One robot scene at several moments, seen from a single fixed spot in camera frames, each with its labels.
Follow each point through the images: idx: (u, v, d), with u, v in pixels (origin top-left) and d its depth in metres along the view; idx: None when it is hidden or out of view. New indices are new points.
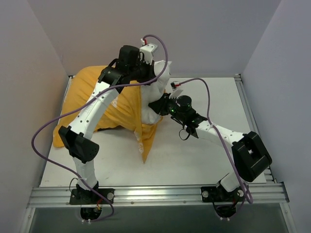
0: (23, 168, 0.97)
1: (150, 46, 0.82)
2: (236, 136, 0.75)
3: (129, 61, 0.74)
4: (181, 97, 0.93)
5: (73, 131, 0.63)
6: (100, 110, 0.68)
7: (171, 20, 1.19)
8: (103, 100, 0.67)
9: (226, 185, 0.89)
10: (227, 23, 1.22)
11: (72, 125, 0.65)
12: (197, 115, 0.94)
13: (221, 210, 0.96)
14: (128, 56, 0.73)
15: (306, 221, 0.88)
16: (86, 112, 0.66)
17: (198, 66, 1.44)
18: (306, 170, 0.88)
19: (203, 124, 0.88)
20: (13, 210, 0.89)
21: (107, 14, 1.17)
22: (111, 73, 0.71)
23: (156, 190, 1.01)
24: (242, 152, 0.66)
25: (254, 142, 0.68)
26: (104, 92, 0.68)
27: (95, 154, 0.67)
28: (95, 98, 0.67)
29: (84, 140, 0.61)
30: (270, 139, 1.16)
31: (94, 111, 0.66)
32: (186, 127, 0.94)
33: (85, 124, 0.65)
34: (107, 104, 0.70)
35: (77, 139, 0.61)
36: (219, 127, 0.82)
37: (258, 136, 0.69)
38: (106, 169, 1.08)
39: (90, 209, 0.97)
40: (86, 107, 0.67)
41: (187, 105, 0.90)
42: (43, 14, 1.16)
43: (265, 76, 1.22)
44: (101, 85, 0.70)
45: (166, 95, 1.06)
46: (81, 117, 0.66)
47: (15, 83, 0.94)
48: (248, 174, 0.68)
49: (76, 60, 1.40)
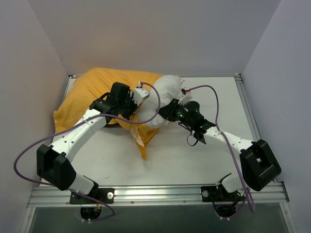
0: (23, 168, 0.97)
1: (144, 91, 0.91)
2: (244, 143, 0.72)
3: (120, 96, 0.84)
4: (190, 102, 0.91)
5: (56, 151, 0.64)
6: (85, 135, 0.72)
7: (171, 19, 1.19)
8: (92, 124, 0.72)
9: (226, 185, 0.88)
10: (227, 23, 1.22)
11: (55, 144, 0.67)
12: (205, 121, 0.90)
13: (221, 210, 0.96)
14: (118, 91, 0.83)
15: (305, 220, 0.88)
16: (73, 134, 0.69)
17: (198, 66, 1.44)
18: (306, 170, 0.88)
19: (211, 129, 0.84)
20: (13, 209, 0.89)
21: (107, 13, 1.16)
22: (102, 104, 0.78)
23: (156, 190, 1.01)
24: (250, 159, 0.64)
25: (263, 151, 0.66)
26: (94, 117, 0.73)
27: (70, 179, 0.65)
28: (84, 122, 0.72)
29: (65, 160, 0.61)
30: (270, 138, 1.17)
31: (79, 134, 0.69)
32: (194, 133, 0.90)
33: (69, 145, 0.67)
34: (94, 129, 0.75)
35: (58, 158, 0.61)
36: (227, 134, 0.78)
37: (267, 144, 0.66)
38: (106, 169, 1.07)
39: (90, 208, 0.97)
40: (74, 129, 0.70)
41: (195, 110, 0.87)
42: (43, 13, 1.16)
43: (265, 76, 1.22)
44: (92, 111, 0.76)
45: (175, 101, 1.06)
46: (66, 138, 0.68)
47: (15, 82, 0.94)
48: (255, 184, 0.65)
49: (76, 59, 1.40)
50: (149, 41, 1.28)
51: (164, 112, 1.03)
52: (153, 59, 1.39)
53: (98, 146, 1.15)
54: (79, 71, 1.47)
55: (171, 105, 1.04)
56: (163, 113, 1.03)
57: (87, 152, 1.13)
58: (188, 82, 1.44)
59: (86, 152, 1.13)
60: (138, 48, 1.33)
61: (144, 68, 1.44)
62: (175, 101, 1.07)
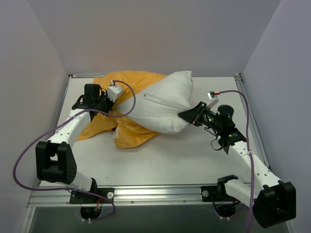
0: (23, 168, 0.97)
1: (117, 88, 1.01)
2: (270, 179, 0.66)
3: (95, 94, 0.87)
4: (223, 106, 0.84)
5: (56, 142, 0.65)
6: (77, 128, 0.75)
7: (171, 19, 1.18)
8: (80, 118, 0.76)
9: (228, 189, 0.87)
10: (227, 23, 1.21)
11: (52, 139, 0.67)
12: (235, 131, 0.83)
13: (221, 210, 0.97)
14: (92, 90, 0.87)
15: (305, 220, 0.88)
16: (66, 128, 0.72)
17: (198, 66, 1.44)
18: (305, 170, 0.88)
19: (239, 144, 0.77)
20: (13, 209, 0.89)
21: (107, 13, 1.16)
22: (81, 105, 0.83)
23: (156, 190, 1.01)
24: (269, 200, 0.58)
25: (286, 194, 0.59)
26: (81, 113, 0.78)
27: (72, 173, 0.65)
28: (73, 118, 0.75)
29: (67, 146, 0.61)
30: (270, 138, 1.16)
31: (73, 127, 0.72)
32: (219, 139, 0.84)
33: (66, 136, 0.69)
34: (82, 124, 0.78)
35: (60, 146, 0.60)
36: (255, 158, 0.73)
37: (294, 191, 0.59)
38: (105, 169, 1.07)
39: (91, 208, 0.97)
40: (65, 125, 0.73)
41: (228, 116, 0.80)
42: (43, 13, 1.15)
43: (265, 75, 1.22)
44: (75, 111, 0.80)
45: (203, 104, 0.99)
46: (61, 132, 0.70)
47: (15, 82, 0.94)
48: (264, 219, 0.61)
49: (76, 59, 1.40)
50: (149, 40, 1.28)
51: (189, 116, 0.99)
52: (153, 59, 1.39)
53: (97, 146, 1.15)
54: (79, 71, 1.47)
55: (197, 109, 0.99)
56: (188, 118, 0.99)
57: (87, 152, 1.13)
58: None
59: (85, 152, 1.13)
60: (138, 48, 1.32)
61: (143, 68, 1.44)
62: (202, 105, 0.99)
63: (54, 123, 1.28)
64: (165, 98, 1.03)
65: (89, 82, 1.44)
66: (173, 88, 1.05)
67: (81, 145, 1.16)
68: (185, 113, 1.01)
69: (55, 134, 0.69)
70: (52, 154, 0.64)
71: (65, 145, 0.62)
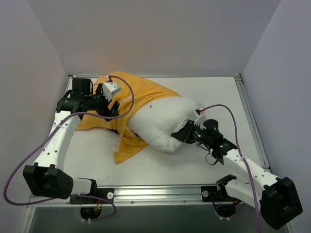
0: (23, 168, 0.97)
1: (113, 85, 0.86)
2: (268, 178, 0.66)
3: (83, 89, 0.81)
4: (207, 120, 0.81)
5: (44, 166, 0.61)
6: (65, 138, 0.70)
7: (171, 19, 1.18)
8: (67, 126, 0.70)
9: (229, 190, 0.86)
10: (227, 23, 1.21)
11: (39, 160, 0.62)
12: (225, 140, 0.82)
13: (221, 210, 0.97)
14: (80, 84, 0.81)
15: (305, 220, 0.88)
16: (52, 143, 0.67)
17: (198, 66, 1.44)
18: (305, 170, 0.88)
19: (232, 153, 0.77)
20: (13, 209, 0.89)
21: (107, 13, 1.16)
22: (68, 102, 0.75)
23: (156, 190, 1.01)
24: (272, 198, 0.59)
25: (287, 190, 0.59)
26: (67, 120, 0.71)
27: (68, 187, 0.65)
28: (59, 127, 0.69)
29: (58, 172, 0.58)
30: (270, 139, 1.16)
31: (59, 141, 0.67)
32: (212, 152, 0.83)
33: (54, 155, 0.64)
34: (71, 131, 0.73)
35: (49, 173, 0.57)
36: (250, 162, 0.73)
37: (293, 184, 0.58)
38: (105, 169, 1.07)
39: (91, 208, 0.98)
40: (51, 139, 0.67)
41: (214, 128, 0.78)
42: (43, 13, 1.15)
43: (265, 75, 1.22)
44: (60, 114, 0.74)
45: (191, 122, 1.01)
46: (48, 150, 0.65)
47: (15, 82, 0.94)
48: (273, 221, 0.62)
49: (76, 59, 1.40)
50: (148, 40, 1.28)
51: (181, 135, 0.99)
52: (153, 59, 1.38)
53: (97, 146, 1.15)
54: (79, 71, 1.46)
55: (188, 128, 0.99)
56: (180, 137, 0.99)
57: (87, 153, 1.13)
58: (188, 82, 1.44)
59: (85, 153, 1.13)
60: (138, 48, 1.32)
61: (143, 68, 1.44)
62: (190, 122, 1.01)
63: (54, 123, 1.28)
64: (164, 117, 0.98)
65: None
66: (180, 108, 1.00)
67: (80, 145, 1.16)
68: (178, 132, 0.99)
69: (42, 152, 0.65)
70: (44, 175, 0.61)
71: (54, 169, 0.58)
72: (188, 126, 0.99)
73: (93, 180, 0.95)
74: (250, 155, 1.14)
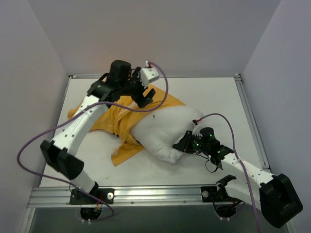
0: (23, 168, 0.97)
1: (152, 71, 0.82)
2: (265, 177, 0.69)
3: (120, 76, 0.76)
4: (204, 127, 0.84)
5: (58, 146, 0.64)
6: (86, 124, 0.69)
7: (171, 19, 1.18)
8: (91, 114, 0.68)
9: (229, 190, 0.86)
10: (227, 23, 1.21)
11: (56, 139, 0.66)
12: (221, 145, 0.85)
13: (221, 210, 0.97)
14: (118, 71, 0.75)
15: (305, 220, 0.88)
16: (73, 127, 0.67)
17: (198, 66, 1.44)
18: (305, 170, 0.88)
19: (229, 157, 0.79)
20: (13, 210, 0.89)
21: (107, 13, 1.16)
22: (100, 87, 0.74)
23: (156, 190, 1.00)
24: (271, 196, 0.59)
25: (284, 186, 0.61)
26: (92, 107, 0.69)
27: (77, 169, 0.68)
28: (82, 112, 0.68)
29: (67, 157, 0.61)
30: (270, 138, 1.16)
31: (79, 126, 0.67)
32: (211, 158, 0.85)
33: (70, 139, 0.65)
34: (95, 118, 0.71)
35: (60, 155, 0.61)
36: (246, 163, 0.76)
37: (289, 180, 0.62)
38: (105, 169, 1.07)
39: (90, 209, 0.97)
40: (72, 121, 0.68)
41: (209, 135, 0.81)
42: (43, 13, 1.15)
43: (265, 75, 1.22)
44: (90, 99, 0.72)
45: (189, 132, 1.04)
46: (67, 131, 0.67)
47: (15, 82, 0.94)
48: (274, 219, 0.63)
49: (76, 60, 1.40)
50: (148, 40, 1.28)
51: (181, 144, 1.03)
52: (153, 59, 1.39)
53: (97, 147, 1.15)
54: (79, 71, 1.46)
55: (186, 140, 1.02)
56: (180, 147, 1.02)
57: (87, 153, 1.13)
58: (188, 82, 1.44)
59: (84, 153, 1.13)
60: (138, 48, 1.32)
61: None
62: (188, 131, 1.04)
63: (54, 123, 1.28)
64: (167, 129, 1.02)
65: (89, 82, 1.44)
66: (180, 120, 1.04)
67: (80, 146, 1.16)
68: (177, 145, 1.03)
69: (62, 132, 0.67)
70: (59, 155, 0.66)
71: (66, 154, 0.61)
72: (187, 138, 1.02)
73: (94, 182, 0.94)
74: (250, 155, 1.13)
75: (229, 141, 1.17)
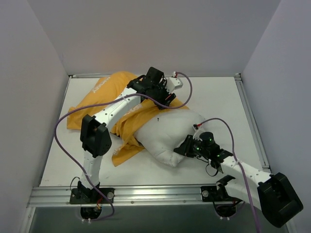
0: (23, 167, 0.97)
1: (177, 81, 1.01)
2: (262, 176, 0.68)
3: (154, 78, 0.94)
4: (204, 131, 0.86)
5: (98, 121, 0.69)
6: (123, 110, 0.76)
7: (171, 19, 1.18)
8: (129, 101, 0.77)
9: (229, 189, 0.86)
10: (228, 22, 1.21)
11: (96, 115, 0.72)
12: (221, 149, 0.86)
13: (221, 210, 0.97)
14: (154, 74, 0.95)
15: (305, 220, 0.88)
16: (112, 108, 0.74)
17: (198, 66, 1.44)
18: (305, 170, 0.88)
19: (228, 159, 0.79)
20: (13, 209, 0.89)
21: (107, 13, 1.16)
22: (138, 84, 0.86)
23: (156, 190, 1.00)
24: (268, 194, 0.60)
25: (282, 185, 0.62)
26: (131, 96, 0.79)
27: (106, 149, 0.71)
28: (122, 98, 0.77)
29: (106, 130, 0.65)
30: (270, 138, 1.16)
31: (118, 108, 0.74)
32: (211, 162, 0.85)
33: (109, 117, 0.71)
34: (129, 107, 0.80)
35: (100, 126, 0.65)
36: (245, 165, 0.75)
37: (287, 179, 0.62)
38: (105, 169, 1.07)
39: (90, 208, 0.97)
40: (112, 104, 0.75)
41: (209, 139, 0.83)
42: (43, 12, 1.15)
43: (265, 74, 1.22)
44: (129, 91, 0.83)
45: (190, 136, 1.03)
46: (107, 111, 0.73)
47: (15, 82, 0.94)
48: (275, 219, 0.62)
49: (75, 59, 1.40)
50: (148, 40, 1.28)
51: (182, 147, 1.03)
52: (153, 59, 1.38)
53: None
54: (79, 71, 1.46)
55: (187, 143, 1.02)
56: (181, 150, 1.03)
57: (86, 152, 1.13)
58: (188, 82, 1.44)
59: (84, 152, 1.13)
60: (138, 48, 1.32)
61: (143, 68, 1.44)
62: (189, 135, 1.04)
63: (54, 123, 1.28)
64: (170, 132, 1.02)
65: (89, 82, 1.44)
66: (184, 124, 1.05)
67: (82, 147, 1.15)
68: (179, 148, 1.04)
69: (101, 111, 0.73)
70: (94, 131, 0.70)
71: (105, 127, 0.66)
72: (187, 141, 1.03)
73: (97, 181, 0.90)
74: (250, 155, 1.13)
75: (229, 141, 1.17)
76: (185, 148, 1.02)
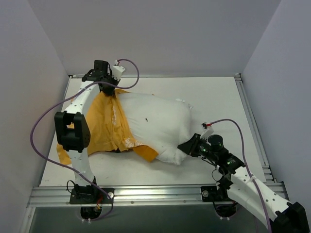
0: (23, 168, 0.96)
1: (121, 67, 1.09)
2: (279, 204, 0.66)
3: (103, 68, 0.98)
4: (213, 135, 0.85)
5: (71, 112, 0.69)
6: (89, 99, 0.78)
7: (171, 19, 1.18)
8: (91, 90, 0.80)
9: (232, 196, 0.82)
10: (228, 22, 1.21)
11: (67, 109, 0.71)
12: (231, 156, 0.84)
13: (221, 210, 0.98)
14: (101, 64, 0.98)
15: None
16: (78, 99, 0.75)
17: (198, 66, 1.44)
18: (305, 170, 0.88)
19: (241, 172, 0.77)
20: (13, 209, 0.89)
21: (107, 13, 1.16)
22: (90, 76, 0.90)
23: (156, 190, 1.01)
24: (285, 225, 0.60)
25: (298, 216, 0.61)
26: (91, 85, 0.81)
27: (87, 139, 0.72)
28: (84, 90, 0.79)
29: (82, 116, 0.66)
30: (270, 138, 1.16)
31: (85, 98, 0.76)
32: (218, 168, 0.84)
33: (80, 107, 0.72)
34: (93, 96, 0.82)
35: (77, 115, 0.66)
36: (259, 184, 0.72)
37: (304, 208, 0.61)
38: (106, 169, 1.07)
39: (90, 208, 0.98)
40: (77, 96, 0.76)
41: (218, 144, 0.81)
42: (43, 12, 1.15)
43: (265, 74, 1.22)
44: (86, 83, 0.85)
45: (197, 135, 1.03)
46: (75, 103, 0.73)
47: (15, 81, 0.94)
48: None
49: (76, 59, 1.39)
50: (148, 40, 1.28)
51: (187, 147, 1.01)
52: (153, 58, 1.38)
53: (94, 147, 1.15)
54: (79, 71, 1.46)
55: (193, 143, 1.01)
56: (184, 150, 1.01)
57: None
58: (189, 82, 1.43)
59: None
60: (138, 47, 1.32)
61: (143, 68, 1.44)
62: (196, 135, 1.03)
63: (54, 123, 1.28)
64: (169, 128, 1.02)
65: None
66: (170, 112, 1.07)
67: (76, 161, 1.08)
68: (183, 146, 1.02)
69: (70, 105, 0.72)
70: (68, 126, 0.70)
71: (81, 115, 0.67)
72: (193, 141, 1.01)
73: (92, 177, 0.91)
74: (250, 155, 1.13)
75: (229, 141, 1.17)
76: (191, 149, 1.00)
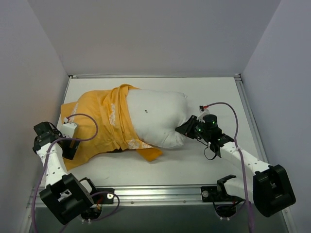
0: (22, 168, 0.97)
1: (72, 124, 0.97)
2: (261, 166, 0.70)
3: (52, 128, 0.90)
4: (208, 113, 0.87)
5: (58, 181, 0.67)
6: (60, 159, 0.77)
7: (171, 19, 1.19)
8: (55, 150, 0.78)
9: (228, 188, 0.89)
10: (227, 23, 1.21)
11: (50, 181, 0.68)
12: (223, 134, 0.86)
13: (221, 210, 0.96)
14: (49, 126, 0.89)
15: (305, 219, 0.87)
16: (52, 166, 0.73)
17: (198, 66, 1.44)
18: (306, 171, 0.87)
19: (229, 144, 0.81)
20: (14, 209, 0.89)
21: (107, 13, 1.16)
22: (42, 140, 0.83)
23: (156, 190, 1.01)
24: (264, 184, 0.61)
25: (279, 176, 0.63)
26: (52, 146, 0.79)
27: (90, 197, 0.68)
28: (48, 154, 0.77)
29: (72, 175, 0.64)
30: (270, 138, 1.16)
31: (56, 161, 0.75)
32: (210, 145, 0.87)
33: (61, 170, 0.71)
34: (60, 154, 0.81)
35: (65, 180, 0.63)
36: (244, 152, 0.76)
37: (285, 171, 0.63)
38: (106, 169, 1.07)
39: (90, 209, 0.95)
40: (48, 165, 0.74)
41: (212, 122, 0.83)
42: (43, 13, 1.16)
43: (265, 74, 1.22)
44: (43, 148, 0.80)
45: (194, 116, 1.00)
46: (51, 172, 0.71)
47: (15, 82, 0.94)
48: (265, 210, 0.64)
49: (75, 60, 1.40)
50: (148, 40, 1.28)
51: (184, 127, 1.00)
52: (153, 59, 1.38)
53: None
54: (79, 71, 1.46)
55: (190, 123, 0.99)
56: (181, 130, 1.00)
57: None
58: (188, 82, 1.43)
59: None
60: (138, 48, 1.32)
61: (143, 68, 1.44)
62: (193, 117, 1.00)
63: (54, 123, 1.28)
64: (169, 116, 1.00)
65: (89, 82, 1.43)
66: (171, 107, 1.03)
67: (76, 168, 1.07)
68: (181, 125, 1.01)
69: (48, 176, 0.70)
70: (60, 191, 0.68)
71: (69, 176, 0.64)
72: (191, 120, 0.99)
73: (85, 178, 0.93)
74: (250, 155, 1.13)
75: None
76: (186, 127, 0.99)
